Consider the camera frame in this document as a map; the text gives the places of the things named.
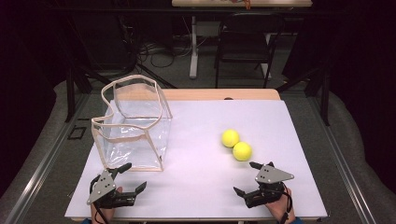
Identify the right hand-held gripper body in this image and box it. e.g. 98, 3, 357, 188
245, 163, 295, 209

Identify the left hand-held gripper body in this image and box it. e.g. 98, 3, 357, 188
86, 169, 137, 209

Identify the yellow tennis ball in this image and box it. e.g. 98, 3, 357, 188
221, 129, 241, 148
232, 141, 253, 162

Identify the clear plastic bag beige trim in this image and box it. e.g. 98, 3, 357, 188
91, 74, 174, 173

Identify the person's left hand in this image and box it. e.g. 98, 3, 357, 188
90, 186, 124, 224

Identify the person's right hand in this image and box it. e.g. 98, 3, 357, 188
264, 187, 296, 224

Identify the white table mat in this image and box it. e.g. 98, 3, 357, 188
64, 99, 329, 220

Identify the black metal stand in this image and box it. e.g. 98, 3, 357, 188
64, 62, 106, 123
275, 64, 331, 127

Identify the black tripod stand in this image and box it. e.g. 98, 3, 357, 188
122, 18, 177, 90

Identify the wooden table with white legs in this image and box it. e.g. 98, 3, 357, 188
171, 0, 313, 80

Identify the dark curtain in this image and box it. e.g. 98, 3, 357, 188
326, 0, 396, 195
0, 0, 68, 199

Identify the black chair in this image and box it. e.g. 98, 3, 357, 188
214, 12, 286, 90

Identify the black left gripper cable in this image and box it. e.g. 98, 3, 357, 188
89, 175, 108, 224

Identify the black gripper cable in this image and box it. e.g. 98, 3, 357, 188
89, 175, 108, 224
279, 182, 294, 224

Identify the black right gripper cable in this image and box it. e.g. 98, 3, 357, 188
279, 182, 294, 224

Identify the metal floor rail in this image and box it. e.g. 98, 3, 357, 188
307, 92, 379, 224
3, 92, 92, 224

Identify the tangle of floor cables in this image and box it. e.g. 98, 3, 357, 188
138, 38, 192, 69

